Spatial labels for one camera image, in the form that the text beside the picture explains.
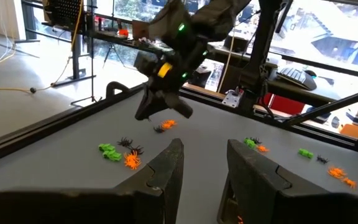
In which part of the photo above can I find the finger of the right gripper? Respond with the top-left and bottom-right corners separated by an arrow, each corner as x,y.
166,95 -> 194,119
134,90 -> 167,121

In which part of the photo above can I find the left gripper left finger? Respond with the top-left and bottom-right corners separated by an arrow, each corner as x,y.
0,138 -> 185,224

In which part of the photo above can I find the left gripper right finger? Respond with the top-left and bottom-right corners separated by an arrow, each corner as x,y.
227,139 -> 358,224

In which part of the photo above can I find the green plastic hand toy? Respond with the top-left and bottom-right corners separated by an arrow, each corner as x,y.
103,150 -> 123,162
98,142 -> 116,152
298,148 -> 314,159
243,137 -> 257,149

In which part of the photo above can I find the white metal mounting plate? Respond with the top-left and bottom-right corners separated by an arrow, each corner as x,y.
221,88 -> 245,109

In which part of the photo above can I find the small black tripod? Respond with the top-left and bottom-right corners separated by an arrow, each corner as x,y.
102,43 -> 127,68

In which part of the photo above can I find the black tripod stand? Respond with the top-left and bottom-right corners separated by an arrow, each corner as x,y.
70,0 -> 104,107

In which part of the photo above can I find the red panel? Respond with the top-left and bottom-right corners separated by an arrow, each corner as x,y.
261,93 -> 306,116

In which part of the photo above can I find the black workbench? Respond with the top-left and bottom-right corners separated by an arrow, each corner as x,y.
22,0 -> 155,88

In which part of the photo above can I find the grey table mat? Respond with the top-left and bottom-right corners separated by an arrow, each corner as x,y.
0,90 -> 358,224

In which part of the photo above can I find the dark computer keyboard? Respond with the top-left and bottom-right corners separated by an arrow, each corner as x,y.
277,67 -> 318,91

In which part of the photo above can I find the black perforated panel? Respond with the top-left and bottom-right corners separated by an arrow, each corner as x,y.
44,0 -> 85,30

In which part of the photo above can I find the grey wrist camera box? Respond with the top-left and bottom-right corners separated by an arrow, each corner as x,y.
134,51 -> 160,77

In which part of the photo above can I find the black curved frame bracket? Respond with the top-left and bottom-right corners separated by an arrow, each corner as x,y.
105,81 -> 132,100

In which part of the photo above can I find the black aluminium table frame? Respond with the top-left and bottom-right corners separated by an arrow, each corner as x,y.
0,82 -> 358,169

